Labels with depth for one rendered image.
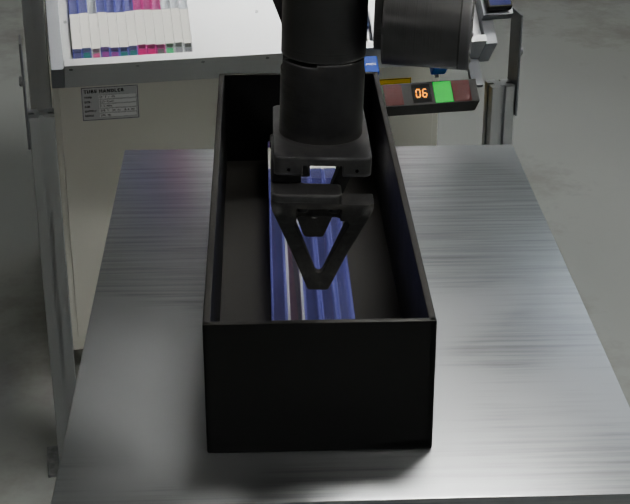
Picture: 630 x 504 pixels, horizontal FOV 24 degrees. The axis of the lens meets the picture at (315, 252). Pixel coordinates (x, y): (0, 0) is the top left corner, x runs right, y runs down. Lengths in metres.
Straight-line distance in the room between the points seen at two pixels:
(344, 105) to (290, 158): 0.05
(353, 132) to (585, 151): 2.94
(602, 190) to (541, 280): 2.29
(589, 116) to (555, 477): 3.10
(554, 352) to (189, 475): 0.35
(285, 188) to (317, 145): 0.04
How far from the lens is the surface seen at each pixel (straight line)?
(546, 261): 1.43
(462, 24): 0.94
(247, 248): 1.41
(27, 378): 2.84
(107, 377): 1.23
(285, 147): 0.97
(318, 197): 0.95
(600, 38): 4.88
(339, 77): 0.96
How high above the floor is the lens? 1.42
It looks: 26 degrees down
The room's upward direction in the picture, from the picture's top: straight up
